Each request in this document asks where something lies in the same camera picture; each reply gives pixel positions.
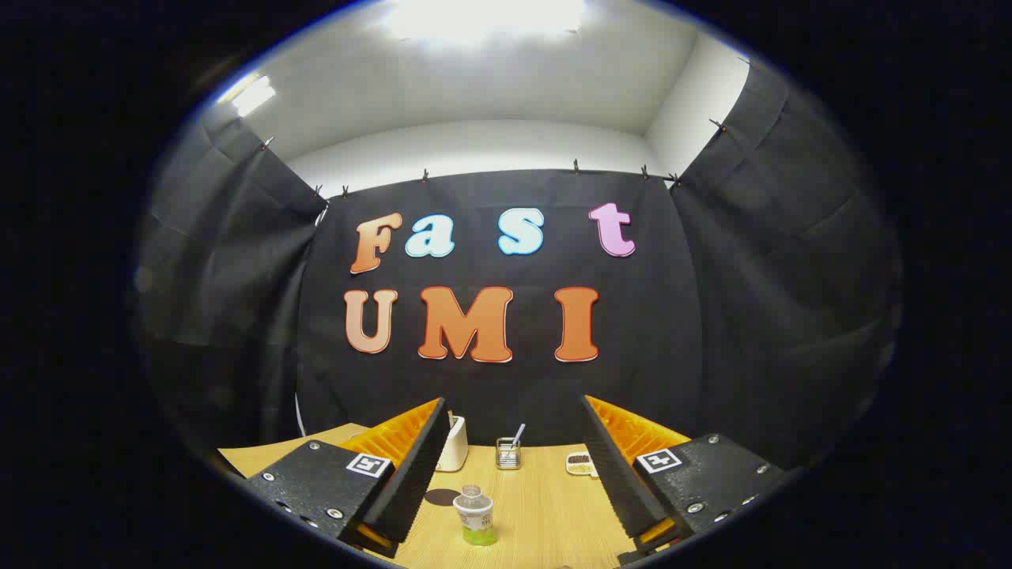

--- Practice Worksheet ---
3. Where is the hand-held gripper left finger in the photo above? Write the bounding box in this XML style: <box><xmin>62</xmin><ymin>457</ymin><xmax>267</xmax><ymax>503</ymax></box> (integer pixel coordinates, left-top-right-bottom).
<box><xmin>241</xmin><ymin>398</ymin><xmax>453</xmax><ymax>558</ymax></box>

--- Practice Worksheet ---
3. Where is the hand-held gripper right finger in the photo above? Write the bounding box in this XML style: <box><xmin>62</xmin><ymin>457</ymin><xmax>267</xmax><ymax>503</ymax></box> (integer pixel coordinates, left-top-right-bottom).
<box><xmin>581</xmin><ymin>395</ymin><xmax>791</xmax><ymax>563</ymax></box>

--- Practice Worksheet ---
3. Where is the clear juice bottle white label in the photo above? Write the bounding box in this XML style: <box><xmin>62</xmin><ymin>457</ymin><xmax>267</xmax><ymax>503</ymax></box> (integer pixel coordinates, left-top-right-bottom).
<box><xmin>452</xmin><ymin>484</ymin><xmax>499</xmax><ymax>547</ymax></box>

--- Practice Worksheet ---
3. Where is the white toaster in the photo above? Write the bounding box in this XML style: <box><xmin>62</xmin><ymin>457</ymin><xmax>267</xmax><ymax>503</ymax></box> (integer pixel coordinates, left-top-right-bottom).
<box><xmin>435</xmin><ymin>416</ymin><xmax>469</xmax><ymax>473</ymax></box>

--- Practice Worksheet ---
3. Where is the wooden table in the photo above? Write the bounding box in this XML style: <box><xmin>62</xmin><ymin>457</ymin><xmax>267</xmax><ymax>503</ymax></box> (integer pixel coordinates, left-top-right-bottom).
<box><xmin>217</xmin><ymin>423</ymin><xmax>697</xmax><ymax>569</ymax></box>

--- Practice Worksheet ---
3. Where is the ceiling light panel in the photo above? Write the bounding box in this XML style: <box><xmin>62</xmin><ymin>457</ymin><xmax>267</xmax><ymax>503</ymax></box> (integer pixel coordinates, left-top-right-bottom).
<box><xmin>231</xmin><ymin>75</ymin><xmax>278</xmax><ymax>118</ymax></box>

